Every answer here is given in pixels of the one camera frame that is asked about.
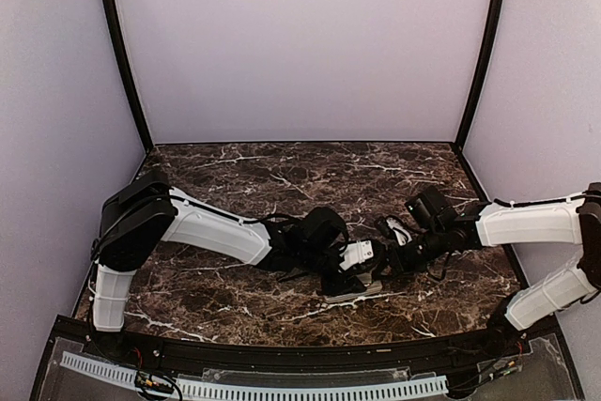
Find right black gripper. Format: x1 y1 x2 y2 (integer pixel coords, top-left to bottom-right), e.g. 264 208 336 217
372 224 447 280

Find grey remote control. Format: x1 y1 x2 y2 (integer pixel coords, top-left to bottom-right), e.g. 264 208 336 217
323 273 383 304

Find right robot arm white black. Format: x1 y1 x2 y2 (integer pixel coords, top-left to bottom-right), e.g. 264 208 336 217
376 182 600 358

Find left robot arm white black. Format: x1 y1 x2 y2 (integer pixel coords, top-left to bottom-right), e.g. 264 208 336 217
91 171 375 360

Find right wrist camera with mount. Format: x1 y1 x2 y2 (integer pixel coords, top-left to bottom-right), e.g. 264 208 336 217
375 216 412 246

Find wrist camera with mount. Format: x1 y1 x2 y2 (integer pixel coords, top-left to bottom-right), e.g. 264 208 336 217
375 216 412 246
339 239 385 273

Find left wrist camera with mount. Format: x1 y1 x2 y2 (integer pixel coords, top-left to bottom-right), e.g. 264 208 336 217
339 239 385 273

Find black front rail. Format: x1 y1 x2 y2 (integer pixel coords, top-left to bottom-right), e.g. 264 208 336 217
42 316 567 378

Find white slotted cable duct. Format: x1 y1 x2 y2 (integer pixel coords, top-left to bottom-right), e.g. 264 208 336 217
60 351 448 401

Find right black frame post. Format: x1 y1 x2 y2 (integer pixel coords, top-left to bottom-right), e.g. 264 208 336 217
453 0 512 153

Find black frame post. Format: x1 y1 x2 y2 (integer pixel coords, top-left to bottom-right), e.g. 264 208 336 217
453 0 512 153
101 0 154 154

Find left black frame post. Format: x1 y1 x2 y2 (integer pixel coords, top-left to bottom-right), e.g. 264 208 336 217
101 0 154 154

